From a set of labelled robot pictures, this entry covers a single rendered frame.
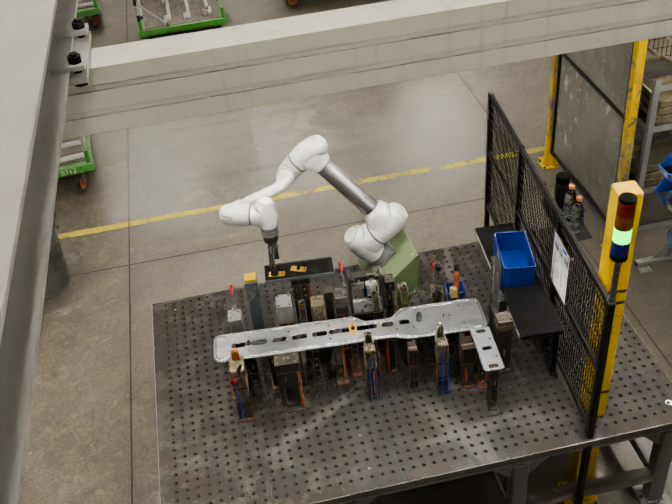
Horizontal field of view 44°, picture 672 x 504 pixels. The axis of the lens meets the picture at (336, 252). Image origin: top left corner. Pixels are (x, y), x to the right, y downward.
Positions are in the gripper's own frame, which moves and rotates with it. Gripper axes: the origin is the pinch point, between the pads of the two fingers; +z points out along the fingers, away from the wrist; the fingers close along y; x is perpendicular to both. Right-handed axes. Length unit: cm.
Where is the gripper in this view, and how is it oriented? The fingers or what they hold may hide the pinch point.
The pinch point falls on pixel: (275, 265)
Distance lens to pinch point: 434.0
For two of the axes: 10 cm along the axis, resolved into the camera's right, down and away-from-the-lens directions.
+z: 0.8, 7.8, 6.2
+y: -0.2, 6.2, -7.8
